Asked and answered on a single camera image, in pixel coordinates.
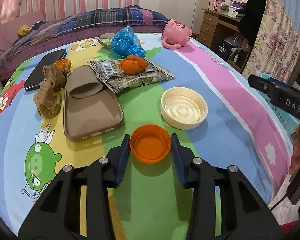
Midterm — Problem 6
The cream plastic jar lid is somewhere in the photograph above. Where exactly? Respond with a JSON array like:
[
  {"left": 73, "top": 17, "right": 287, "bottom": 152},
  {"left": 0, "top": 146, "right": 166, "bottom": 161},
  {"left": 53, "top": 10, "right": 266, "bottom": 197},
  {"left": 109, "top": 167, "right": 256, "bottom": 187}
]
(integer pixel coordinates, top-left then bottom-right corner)
[{"left": 160, "top": 87, "right": 208, "bottom": 130}]

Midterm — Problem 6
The orange plastic bottle cap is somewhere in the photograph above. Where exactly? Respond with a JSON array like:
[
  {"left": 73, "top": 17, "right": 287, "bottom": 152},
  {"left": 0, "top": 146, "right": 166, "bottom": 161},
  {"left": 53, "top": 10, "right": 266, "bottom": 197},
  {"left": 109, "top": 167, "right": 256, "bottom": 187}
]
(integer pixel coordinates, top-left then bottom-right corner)
[{"left": 129, "top": 124, "right": 172, "bottom": 164}]

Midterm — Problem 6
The brown cardboard tube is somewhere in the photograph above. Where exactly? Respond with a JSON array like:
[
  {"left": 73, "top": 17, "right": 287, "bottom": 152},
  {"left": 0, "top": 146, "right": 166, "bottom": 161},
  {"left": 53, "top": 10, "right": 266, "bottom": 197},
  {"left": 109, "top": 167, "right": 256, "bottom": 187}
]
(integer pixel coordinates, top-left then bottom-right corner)
[{"left": 65, "top": 66, "right": 103, "bottom": 99}]

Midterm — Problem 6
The printed foil snack wrapper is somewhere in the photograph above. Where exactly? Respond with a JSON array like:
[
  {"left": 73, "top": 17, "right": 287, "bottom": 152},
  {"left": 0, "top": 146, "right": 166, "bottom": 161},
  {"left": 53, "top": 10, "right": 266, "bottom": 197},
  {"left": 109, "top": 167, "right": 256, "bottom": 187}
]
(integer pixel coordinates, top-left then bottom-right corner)
[{"left": 88, "top": 59, "right": 174, "bottom": 94}]

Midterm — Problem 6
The blue plastic bag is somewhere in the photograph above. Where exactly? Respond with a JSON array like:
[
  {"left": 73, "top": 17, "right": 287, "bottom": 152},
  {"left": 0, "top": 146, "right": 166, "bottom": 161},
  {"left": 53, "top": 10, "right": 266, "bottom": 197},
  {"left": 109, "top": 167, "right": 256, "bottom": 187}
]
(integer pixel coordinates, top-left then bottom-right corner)
[{"left": 110, "top": 26, "right": 146, "bottom": 59}]

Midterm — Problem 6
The light blue trash basket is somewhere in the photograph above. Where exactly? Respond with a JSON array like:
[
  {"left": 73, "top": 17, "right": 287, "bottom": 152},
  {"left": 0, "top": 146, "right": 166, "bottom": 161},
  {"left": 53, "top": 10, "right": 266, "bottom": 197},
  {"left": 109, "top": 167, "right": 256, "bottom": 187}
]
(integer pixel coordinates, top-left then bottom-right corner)
[{"left": 258, "top": 73, "right": 300, "bottom": 136}]

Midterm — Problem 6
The person's right hand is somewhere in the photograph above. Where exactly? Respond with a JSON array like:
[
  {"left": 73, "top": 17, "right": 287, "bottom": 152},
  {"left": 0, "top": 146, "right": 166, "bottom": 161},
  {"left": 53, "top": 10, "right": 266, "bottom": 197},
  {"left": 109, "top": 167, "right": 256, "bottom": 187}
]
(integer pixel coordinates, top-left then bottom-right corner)
[{"left": 289, "top": 126, "right": 300, "bottom": 176}]

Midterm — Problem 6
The floral curtain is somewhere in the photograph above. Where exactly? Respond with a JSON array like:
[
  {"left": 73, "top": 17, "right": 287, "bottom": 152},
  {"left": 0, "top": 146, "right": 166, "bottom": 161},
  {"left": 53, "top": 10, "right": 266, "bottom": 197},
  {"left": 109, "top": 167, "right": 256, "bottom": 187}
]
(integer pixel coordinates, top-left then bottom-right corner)
[{"left": 242, "top": 0, "right": 300, "bottom": 83}]

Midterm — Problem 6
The black box under desk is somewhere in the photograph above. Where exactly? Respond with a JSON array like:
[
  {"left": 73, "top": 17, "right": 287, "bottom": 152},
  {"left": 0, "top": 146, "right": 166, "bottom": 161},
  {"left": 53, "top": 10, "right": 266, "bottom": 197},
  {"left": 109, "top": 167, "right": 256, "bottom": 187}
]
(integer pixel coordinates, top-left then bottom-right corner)
[{"left": 215, "top": 40, "right": 235, "bottom": 61}]

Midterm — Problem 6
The brown phone case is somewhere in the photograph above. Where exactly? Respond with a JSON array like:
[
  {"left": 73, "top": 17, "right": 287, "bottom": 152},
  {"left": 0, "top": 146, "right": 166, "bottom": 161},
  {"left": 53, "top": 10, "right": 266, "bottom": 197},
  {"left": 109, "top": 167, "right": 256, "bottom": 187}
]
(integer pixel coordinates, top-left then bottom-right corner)
[{"left": 63, "top": 65, "right": 125, "bottom": 142}]

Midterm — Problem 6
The cartoon printed table cover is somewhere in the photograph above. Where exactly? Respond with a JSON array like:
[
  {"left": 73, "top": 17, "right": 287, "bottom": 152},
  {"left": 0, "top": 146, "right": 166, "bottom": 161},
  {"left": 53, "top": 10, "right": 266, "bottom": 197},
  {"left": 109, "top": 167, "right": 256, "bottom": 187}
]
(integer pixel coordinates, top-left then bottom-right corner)
[{"left": 0, "top": 34, "right": 293, "bottom": 239}]

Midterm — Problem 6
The wooden desk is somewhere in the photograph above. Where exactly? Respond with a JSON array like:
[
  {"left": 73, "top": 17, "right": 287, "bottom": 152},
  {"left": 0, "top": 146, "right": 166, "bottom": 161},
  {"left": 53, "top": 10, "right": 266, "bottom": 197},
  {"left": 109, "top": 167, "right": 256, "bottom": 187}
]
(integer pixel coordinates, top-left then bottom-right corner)
[{"left": 197, "top": 9, "right": 244, "bottom": 53}]

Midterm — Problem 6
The pink pig mug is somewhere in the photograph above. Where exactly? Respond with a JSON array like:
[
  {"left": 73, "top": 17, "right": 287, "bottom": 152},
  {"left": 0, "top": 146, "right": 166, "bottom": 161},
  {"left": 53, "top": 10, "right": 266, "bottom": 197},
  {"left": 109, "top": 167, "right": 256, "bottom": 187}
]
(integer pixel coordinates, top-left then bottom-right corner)
[{"left": 161, "top": 19, "right": 192, "bottom": 49}]

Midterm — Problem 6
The black smartphone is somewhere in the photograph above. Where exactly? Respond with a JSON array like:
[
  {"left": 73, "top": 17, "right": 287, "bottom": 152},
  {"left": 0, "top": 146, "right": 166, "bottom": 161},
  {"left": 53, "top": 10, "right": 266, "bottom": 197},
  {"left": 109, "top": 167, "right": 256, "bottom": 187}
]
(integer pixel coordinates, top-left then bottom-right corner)
[{"left": 24, "top": 48, "right": 68, "bottom": 92}]

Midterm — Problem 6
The small orange peel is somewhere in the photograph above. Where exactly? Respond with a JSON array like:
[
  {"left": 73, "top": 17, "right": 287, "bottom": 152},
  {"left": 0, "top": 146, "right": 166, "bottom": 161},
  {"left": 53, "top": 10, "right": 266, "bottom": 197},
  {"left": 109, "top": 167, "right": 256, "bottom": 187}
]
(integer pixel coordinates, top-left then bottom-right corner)
[{"left": 55, "top": 59, "right": 72, "bottom": 74}]

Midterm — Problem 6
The bed with plaid blanket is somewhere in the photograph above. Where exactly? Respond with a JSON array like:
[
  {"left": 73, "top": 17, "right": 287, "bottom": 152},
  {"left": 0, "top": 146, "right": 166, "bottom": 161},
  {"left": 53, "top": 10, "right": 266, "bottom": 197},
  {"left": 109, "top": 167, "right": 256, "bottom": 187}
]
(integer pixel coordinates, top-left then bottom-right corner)
[{"left": 0, "top": 5, "right": 168, "bottom": 80}]

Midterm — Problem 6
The yellow duck plush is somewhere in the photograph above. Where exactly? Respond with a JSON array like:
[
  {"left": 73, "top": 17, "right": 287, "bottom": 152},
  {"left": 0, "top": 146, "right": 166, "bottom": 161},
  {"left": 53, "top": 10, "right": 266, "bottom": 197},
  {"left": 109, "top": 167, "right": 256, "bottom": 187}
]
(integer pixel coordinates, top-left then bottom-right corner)
[{"left": 18, "top": 25, "right": 31, "bottom": 37}]

